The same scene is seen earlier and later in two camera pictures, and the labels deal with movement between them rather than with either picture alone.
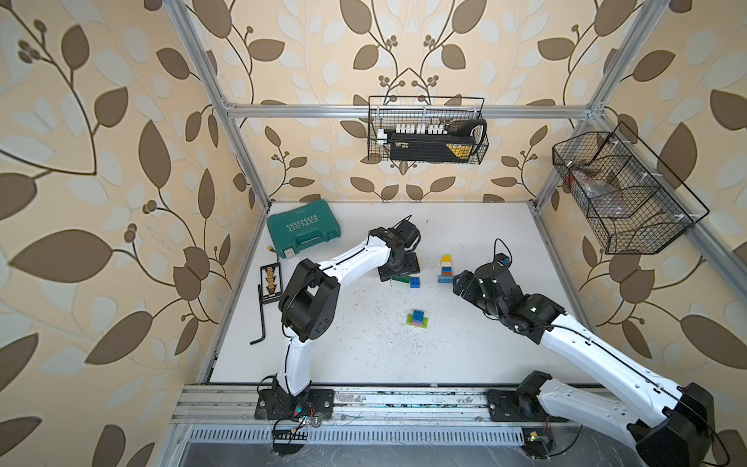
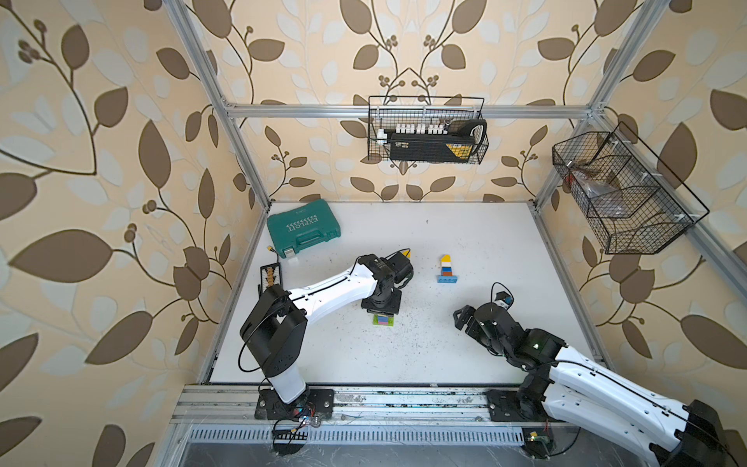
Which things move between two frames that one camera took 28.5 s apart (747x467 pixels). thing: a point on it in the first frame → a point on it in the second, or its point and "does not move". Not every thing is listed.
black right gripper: [466, 276] → [471, 328]
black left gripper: [415, 261] → [374, 309]
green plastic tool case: [303, 227] does not move
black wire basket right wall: [634, 204] does not move
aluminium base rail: [207, 414] does not move
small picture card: [270, 283] does not move
